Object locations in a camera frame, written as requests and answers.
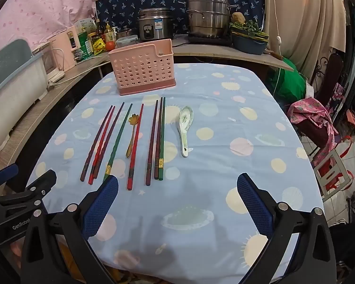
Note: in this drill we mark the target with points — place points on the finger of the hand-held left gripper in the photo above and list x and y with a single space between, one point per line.
44 181
6 173

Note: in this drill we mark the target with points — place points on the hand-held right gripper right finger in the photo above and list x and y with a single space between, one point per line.
254 205

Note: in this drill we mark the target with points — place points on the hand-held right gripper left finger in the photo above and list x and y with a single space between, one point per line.
102 207

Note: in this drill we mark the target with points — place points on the red chopstick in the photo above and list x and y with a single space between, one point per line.
136 146
102 145

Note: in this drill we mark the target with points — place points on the dark maroon chopstick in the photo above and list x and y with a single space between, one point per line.
96 143

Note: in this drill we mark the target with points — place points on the green chopstick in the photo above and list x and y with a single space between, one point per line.
118 142
162 139

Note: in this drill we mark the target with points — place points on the purple chopstick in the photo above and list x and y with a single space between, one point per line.
109 140
152 142

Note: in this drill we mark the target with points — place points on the dark brown chopstick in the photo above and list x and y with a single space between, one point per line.
159 138

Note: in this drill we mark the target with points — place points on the pink perforated utensil basket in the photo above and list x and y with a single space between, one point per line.
136 68

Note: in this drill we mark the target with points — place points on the gold flower spoon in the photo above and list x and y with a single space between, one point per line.
129 152

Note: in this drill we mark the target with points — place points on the red and white stool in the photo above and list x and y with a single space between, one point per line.
331 168

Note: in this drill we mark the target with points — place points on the blue printed tablecloth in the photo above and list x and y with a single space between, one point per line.
210 124

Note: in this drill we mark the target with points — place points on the pink printed cloth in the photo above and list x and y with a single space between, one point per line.
307 112

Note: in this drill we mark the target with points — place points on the white ceramic spoon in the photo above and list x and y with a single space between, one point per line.
185 115

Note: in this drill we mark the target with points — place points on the white small appliance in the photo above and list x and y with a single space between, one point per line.
51 63

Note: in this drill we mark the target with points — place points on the green plastic bag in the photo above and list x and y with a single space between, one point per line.
287 80

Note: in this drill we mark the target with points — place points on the pink electric kettle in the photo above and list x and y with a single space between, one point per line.
63 50

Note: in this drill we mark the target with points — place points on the green tin can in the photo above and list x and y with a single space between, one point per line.
84 44

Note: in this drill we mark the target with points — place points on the yellow packet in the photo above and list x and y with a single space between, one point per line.
98 46

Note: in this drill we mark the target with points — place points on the red tomato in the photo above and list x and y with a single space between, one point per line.
110 45

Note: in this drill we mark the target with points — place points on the dark wooden chair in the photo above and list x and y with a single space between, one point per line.
332 71

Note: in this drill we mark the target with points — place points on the blue plastic basin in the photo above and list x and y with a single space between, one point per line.
248 46

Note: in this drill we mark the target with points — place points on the yellow oil bottle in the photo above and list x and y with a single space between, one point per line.
109 35

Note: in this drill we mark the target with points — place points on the dark sauce bottle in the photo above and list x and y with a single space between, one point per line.
98 29

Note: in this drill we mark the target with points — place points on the white carton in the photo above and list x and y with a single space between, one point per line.
85 24

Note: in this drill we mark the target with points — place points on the clear plastic food container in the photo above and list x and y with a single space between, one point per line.
127 40

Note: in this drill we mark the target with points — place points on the small steel pot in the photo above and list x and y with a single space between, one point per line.
126 32

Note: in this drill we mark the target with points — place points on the black induction cooktop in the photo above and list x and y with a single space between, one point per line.
210 40

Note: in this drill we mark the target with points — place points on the pink dotted curtain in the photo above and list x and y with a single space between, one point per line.
47 6

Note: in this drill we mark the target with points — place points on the green leafy vegetables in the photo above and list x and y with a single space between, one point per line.
245 28

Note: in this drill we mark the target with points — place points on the steel rice cooker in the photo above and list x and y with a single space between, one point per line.
153 26

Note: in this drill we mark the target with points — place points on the tan lumpy object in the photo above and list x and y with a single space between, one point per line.
238 17

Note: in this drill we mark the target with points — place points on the beige curtain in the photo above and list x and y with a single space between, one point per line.
307 20

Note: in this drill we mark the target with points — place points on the steel steamer pot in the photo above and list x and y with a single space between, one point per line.
208 11

